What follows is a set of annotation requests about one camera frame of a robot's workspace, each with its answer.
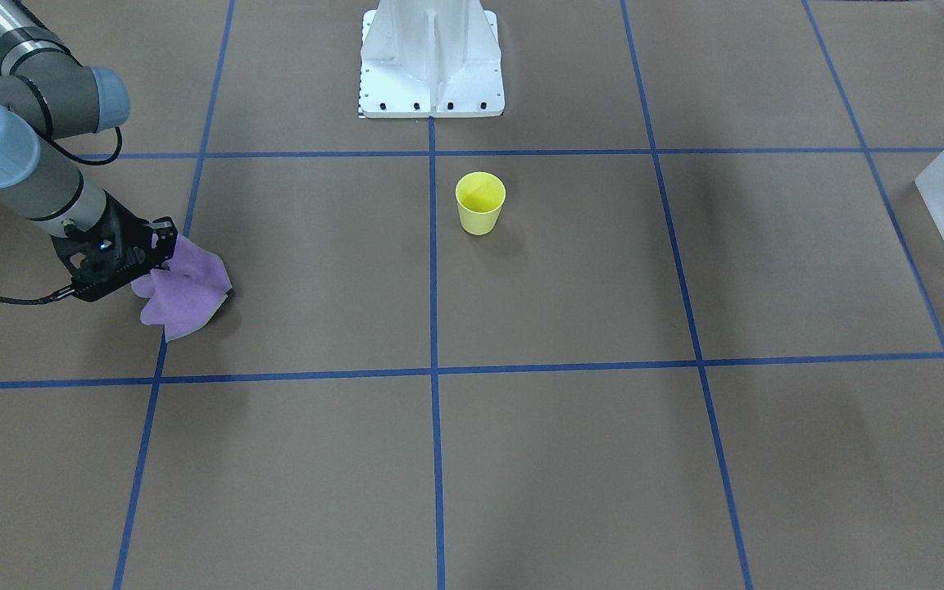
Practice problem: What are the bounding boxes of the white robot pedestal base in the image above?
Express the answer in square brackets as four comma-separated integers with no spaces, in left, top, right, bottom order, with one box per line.
[357,1,506,119]

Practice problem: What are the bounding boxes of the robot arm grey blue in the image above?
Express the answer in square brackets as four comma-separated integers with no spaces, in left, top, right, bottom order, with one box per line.
[0,1,179,306]

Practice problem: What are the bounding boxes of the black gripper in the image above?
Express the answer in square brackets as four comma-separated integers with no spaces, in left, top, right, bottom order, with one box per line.
[50,195,179,302]

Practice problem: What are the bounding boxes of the purple cloth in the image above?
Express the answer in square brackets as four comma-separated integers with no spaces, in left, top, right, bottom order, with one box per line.
[130,235,233,343]

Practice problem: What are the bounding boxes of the yellow plastic cup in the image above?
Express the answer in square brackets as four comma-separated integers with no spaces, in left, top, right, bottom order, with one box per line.
[456,171,506,236]

